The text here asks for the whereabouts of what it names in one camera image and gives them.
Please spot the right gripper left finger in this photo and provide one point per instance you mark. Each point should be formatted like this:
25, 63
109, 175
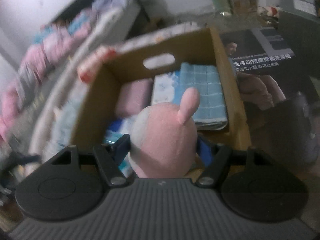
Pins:
109, 157

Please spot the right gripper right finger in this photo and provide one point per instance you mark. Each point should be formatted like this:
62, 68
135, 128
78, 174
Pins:
215, 158

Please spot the pink axolotl plush toy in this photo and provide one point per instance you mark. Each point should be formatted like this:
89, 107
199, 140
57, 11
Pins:
164, 138

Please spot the light blue checked towel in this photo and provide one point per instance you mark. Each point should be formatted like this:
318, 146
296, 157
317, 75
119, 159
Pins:
212, 111

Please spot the small pink pillow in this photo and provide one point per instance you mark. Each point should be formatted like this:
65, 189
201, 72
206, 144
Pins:
133, 98

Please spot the blue white mask box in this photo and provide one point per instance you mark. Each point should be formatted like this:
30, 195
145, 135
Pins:
164, 87

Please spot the white blue tissue pack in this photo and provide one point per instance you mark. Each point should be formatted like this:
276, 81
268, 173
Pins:
115, 131

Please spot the large cardboard box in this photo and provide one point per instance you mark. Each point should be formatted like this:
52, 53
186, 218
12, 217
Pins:
201, 47

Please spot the white fleece blanket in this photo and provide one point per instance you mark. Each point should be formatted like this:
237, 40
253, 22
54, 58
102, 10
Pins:
111, 27

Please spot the massager poster box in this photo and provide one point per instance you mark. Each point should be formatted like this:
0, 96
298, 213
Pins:
280, 100

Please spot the red tissue pack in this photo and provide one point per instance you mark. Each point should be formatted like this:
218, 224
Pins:
89, 67

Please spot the pink grey duvet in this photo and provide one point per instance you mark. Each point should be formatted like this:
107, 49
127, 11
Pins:
54, 43

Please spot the purple clothing pile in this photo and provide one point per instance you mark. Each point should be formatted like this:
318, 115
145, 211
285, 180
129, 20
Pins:
105, 5

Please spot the green bag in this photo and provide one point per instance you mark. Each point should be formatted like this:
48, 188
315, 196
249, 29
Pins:
222, 7

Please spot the plush toy in box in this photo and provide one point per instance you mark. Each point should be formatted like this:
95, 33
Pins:
268, 13

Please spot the grey storage box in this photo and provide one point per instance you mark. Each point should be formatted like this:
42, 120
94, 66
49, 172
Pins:
300, 29

